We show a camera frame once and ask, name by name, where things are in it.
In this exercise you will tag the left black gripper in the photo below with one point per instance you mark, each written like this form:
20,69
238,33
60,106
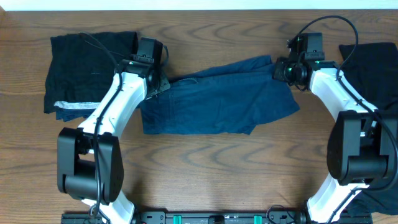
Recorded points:
165,85

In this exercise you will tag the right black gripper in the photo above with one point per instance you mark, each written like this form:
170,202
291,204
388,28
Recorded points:
278,73

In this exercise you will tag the blue denim shorts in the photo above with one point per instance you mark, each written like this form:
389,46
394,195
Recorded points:
232,98

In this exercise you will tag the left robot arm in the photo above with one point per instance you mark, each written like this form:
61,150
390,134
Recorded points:
89,161

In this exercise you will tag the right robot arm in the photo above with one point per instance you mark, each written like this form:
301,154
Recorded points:
362,147

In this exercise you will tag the black garment pile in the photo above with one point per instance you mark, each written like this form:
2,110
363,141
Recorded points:
372,71

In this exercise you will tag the folded black shorts white trim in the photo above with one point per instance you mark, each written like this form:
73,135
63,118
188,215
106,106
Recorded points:
80,73

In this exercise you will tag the black mounting rail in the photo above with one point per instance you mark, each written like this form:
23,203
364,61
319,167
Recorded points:
215,218

